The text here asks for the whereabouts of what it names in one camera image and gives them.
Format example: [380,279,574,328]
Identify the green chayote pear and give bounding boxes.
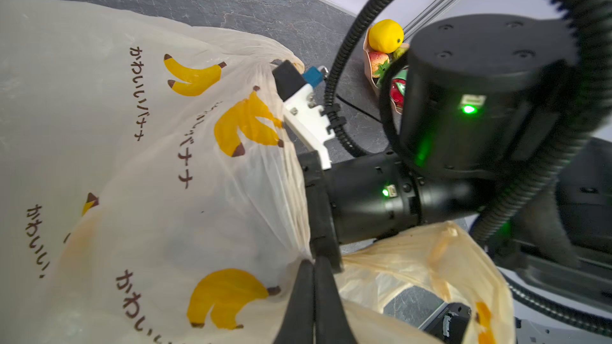
[392,46,409,61]

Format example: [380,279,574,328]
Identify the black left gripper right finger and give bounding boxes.
[314,256,357,344]

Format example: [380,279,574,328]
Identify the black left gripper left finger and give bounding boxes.
[273,260,315,344]

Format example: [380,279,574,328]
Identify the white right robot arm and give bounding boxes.
[300,14,611,309]

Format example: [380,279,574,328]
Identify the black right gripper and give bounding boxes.
[298,151,421,272]

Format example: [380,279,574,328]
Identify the red green dragon fruit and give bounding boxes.
[390,68,408,114]

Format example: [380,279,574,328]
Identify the yellow lemon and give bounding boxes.
[368,19,404,54]

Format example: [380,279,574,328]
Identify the peach wavy fruit plate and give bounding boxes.
[363,30,410,115]

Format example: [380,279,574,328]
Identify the banana print plastic bag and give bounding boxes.
[1,0,516,343]

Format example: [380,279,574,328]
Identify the black corrugated cable hose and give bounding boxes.
[323,0,612,338]

